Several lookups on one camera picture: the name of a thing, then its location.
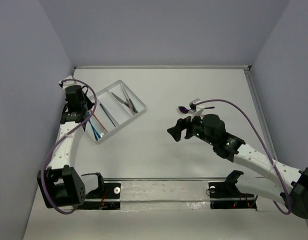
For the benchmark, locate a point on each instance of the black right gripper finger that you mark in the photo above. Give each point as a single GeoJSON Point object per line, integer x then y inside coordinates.
{"type": "Point", "coordinates": [189, 130]}
{"type": "Point", "coordinates": [176, 131]}

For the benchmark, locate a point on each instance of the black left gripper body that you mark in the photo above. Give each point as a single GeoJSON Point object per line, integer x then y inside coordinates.
{"type": "Point", "coordinates": [87, 105]}

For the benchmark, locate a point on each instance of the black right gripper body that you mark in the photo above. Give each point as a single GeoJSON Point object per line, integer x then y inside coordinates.
{"type": "Point", "coordinates": [198, 132]}

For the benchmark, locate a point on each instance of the blue fork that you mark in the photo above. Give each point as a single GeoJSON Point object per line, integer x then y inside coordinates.
{"type": "Point", "coordinates": [97, 136]}
{"type": "Point", "coordinates": [95, 124]}

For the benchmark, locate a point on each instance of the orange chopstick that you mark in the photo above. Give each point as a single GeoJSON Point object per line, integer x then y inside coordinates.
{"type": "Point", "coordinates": [93, 114]}

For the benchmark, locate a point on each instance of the dark grey chopstick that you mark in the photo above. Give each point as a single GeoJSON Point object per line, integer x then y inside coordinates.
{"type": "Point", "coordinates": [108, 114]}

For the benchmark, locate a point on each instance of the pink handled knife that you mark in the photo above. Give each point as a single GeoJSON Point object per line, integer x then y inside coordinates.
{"type": "Point", "coordinates": [130, 104]}

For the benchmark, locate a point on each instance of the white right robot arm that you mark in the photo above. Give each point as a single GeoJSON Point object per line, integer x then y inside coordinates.
{"type": "Point", "coordinates": [280, 183]}

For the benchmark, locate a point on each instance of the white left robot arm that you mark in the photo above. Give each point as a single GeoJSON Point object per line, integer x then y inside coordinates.
{"type": "Point", "coordinates": [61, 186]}

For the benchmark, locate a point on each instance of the purple spoon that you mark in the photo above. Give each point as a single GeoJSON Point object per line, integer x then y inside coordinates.
{"type": "Point", "coordinates": [185, 110]}

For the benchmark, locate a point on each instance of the white cutlery tray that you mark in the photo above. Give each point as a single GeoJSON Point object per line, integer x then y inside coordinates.
{"type": "Point", "coordinates": [121, 114]}

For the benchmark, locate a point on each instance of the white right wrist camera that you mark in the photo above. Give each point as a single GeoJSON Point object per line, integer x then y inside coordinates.
{"type": "Point", "coordinates": [197, 107]}

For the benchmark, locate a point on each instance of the dark handled knife in tray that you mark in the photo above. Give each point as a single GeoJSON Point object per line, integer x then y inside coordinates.
{"type": "Point", "coordinates": [124, 102]}

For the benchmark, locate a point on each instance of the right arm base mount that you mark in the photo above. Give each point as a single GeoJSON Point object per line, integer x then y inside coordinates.
{"type": "Point", "coordinates": [224, 195]}

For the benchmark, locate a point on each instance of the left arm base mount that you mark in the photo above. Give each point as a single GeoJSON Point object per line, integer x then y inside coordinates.
{"type": "Point", "coordinates": [100, 194]}

